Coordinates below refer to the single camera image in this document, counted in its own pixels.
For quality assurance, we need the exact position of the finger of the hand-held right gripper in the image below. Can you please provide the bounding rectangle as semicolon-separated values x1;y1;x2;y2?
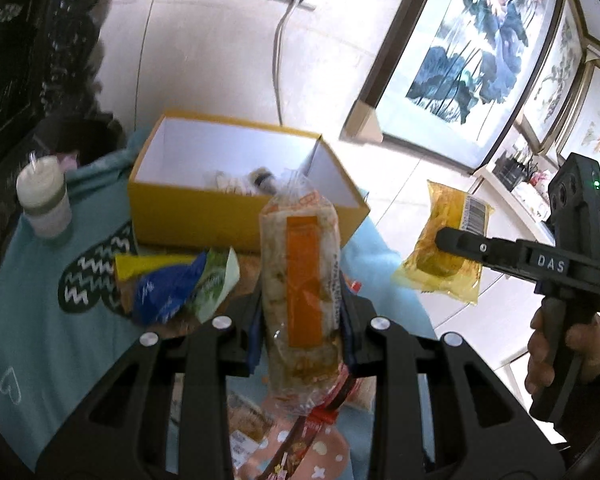
436;226;522;275

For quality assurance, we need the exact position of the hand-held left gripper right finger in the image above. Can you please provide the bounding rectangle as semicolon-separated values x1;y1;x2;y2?
337;290;568;480

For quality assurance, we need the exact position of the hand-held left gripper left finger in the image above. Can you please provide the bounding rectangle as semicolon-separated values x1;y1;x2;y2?
32;285;268;480

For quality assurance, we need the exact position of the yellow pickle packet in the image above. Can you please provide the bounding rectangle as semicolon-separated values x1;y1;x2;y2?
391;179;496;305

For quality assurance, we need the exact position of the clear bread packet orange label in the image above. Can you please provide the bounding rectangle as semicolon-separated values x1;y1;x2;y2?
257;170;346;416

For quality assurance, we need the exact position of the dark blue snack packet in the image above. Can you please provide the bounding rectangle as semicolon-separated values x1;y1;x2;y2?
132;252;208;326

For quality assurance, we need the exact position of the yellow cardboard box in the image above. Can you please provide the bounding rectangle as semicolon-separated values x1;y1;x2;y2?
126;109;371;256

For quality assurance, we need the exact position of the person's right hand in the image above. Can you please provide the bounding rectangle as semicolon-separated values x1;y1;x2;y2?
525;305;600;398

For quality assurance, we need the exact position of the green snack packet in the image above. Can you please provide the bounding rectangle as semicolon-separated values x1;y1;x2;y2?
190;246;241;325

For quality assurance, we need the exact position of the dark desk organiser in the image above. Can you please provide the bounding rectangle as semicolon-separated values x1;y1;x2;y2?
494;142;543;192

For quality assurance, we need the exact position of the clear pastry packet white label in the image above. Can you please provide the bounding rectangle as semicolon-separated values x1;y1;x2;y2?
227;392;276;461

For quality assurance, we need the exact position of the red striped snack packet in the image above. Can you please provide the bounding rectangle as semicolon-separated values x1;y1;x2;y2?
260;365;361;480

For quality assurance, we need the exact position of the yellow snack packet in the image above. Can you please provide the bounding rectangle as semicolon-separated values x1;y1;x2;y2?
114;252;198;283

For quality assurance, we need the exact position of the framed flower painting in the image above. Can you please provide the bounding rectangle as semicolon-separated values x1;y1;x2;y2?
512;0;588;156

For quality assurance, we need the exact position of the large framed lotus painting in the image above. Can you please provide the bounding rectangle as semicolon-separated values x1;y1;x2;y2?
340;0;566;173

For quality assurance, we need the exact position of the teal printed blanket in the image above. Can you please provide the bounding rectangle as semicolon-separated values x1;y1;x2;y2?
0;130;451;480

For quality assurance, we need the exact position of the white cup with lid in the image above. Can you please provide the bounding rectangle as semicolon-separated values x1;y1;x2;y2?
16;152;73;241

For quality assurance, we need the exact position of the dark cloth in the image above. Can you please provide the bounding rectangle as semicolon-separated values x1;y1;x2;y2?
32;112;128;161

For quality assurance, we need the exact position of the black carved furniture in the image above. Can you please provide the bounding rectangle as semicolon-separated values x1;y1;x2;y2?
0;0;116;186

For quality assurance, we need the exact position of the white plug with cable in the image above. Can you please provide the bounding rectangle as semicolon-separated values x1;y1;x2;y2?
272;0;311;128

